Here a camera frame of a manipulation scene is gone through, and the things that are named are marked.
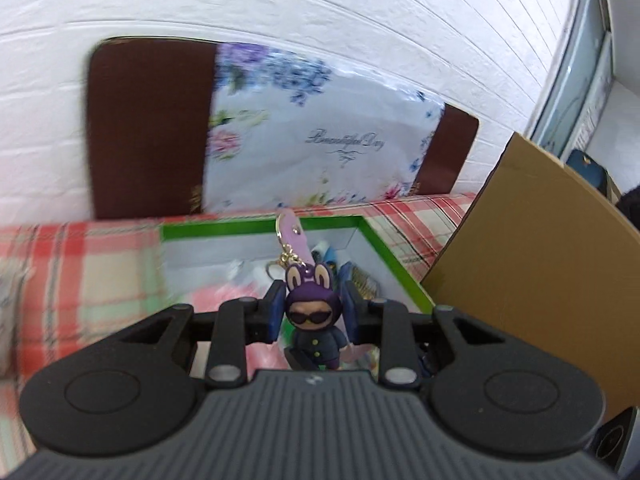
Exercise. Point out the brown headboard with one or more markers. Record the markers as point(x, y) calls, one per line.
point(145, 130)

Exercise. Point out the dark blue bag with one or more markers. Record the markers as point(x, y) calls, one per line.
point(592, 172)

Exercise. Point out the glass window frame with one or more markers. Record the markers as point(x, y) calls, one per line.
point(575, 75)

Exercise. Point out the green cardboard box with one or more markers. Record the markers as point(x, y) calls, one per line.
point(225, 231)

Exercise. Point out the floral plastic bag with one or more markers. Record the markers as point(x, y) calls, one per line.
point(310, 135)

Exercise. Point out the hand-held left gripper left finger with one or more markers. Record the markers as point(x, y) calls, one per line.
point(275, 310)

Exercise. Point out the black round device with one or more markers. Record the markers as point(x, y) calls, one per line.
point(617, 442)

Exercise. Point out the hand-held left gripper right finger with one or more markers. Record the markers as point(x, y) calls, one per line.
point(350, 312)

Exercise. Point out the plaid blanket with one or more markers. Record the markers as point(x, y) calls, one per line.
point(90, 270)

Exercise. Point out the brown cardboard box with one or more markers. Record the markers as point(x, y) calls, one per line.
point(530, 260)

